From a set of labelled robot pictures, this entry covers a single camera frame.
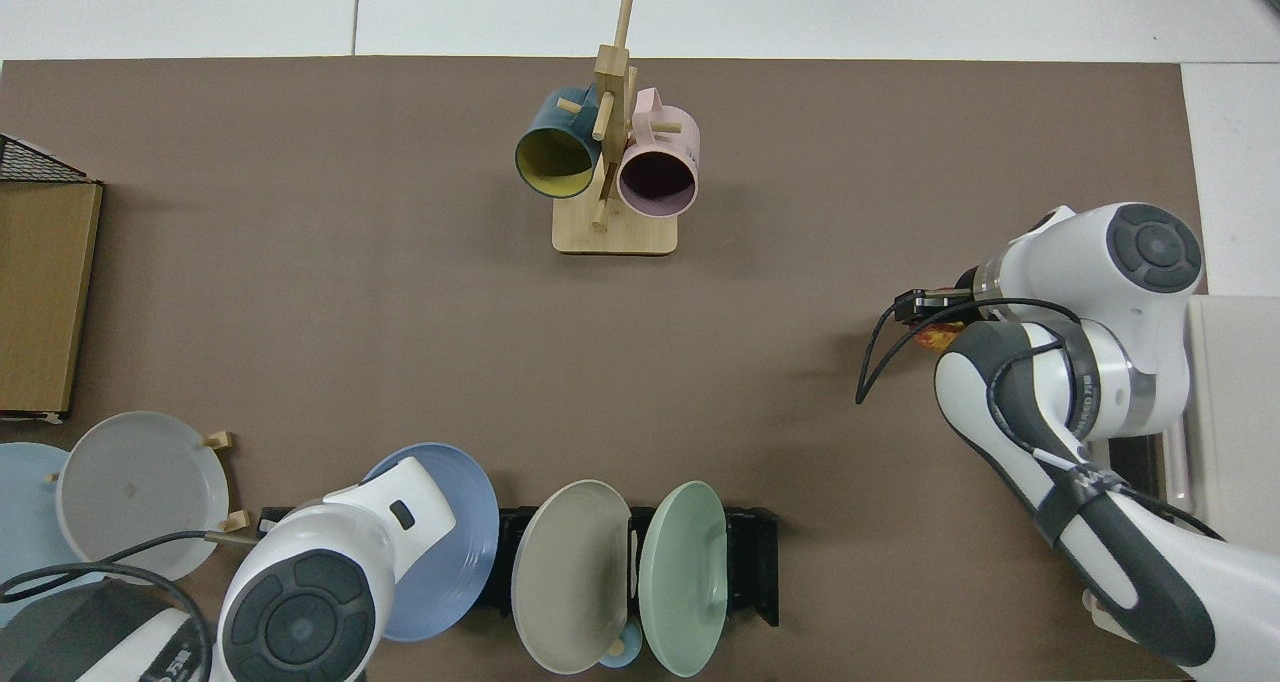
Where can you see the pale green plate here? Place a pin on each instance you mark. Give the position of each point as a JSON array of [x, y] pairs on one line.
[[680, 582]]

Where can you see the wooden cup stand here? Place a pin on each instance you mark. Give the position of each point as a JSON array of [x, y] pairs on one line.
[[615, 232]]

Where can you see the pale toaster oven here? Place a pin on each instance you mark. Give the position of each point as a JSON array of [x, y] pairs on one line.
[[1235, 412]]

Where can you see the wooden plate stand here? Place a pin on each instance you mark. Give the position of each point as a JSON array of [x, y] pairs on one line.
[[218, 440]]

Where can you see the beige plate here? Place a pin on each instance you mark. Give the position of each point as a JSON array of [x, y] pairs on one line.
[[565, 582]]

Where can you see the dark teal cup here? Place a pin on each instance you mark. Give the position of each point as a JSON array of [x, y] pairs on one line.
[[555, 157]]

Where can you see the brown table cloth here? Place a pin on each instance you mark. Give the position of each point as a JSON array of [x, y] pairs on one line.
[[400, 312]]

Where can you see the black dish rack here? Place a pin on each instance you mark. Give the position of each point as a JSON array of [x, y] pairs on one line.
[[752, 562]]

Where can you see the red yellow apple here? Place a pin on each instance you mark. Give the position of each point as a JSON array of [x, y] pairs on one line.
[[935, 339]]

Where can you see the light blue plate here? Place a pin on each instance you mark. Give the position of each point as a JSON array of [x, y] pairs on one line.
[[25, 512]]

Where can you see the pink cup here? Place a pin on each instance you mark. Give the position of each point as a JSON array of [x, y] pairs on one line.
[[655, 182]]

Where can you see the small blue round thing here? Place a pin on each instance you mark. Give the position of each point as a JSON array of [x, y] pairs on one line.
[[625, 652]]

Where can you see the grey plate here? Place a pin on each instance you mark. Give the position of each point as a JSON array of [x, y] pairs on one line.
[[140, 492]]

